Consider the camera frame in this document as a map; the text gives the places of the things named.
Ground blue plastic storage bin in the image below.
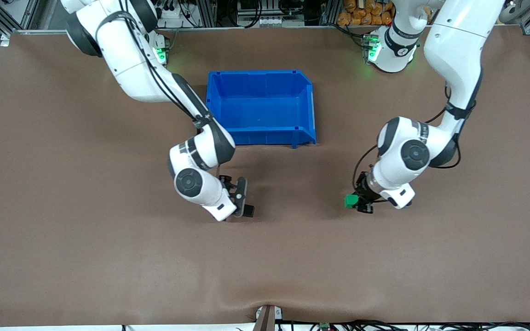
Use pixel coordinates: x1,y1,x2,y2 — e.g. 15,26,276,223
206,70,317,149

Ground orange packaged items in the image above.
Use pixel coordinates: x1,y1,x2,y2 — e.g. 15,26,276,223
336,0,394,26

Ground white socket bar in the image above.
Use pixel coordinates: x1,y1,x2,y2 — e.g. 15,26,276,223
237,15,285,27

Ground white power strip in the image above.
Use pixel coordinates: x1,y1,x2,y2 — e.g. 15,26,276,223
157,0,196,28

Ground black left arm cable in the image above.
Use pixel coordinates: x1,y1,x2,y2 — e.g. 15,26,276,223
352,69,483,189

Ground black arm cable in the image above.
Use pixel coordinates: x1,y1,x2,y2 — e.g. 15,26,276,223
352,69,483,189
95,0,213,127

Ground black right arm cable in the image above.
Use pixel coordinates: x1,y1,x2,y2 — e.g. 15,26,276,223
95,0,213,127

